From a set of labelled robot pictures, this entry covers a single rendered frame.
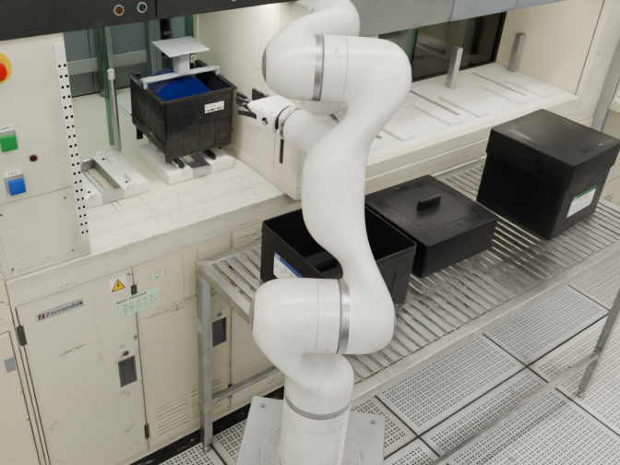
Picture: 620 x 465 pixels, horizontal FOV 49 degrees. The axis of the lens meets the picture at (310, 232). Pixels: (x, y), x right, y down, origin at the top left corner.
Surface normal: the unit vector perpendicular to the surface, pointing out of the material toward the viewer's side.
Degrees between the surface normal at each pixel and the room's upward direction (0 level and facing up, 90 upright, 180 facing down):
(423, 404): 0
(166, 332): 90
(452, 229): 0
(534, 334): 0
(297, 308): 37
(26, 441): 90
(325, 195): 66
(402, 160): 90
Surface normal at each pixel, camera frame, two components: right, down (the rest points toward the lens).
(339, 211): 0.17, 0.13
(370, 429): 0.07, -0.83
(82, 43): 0.61, 0.48
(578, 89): -0.79, 0.29
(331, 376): 0.45, -0.48
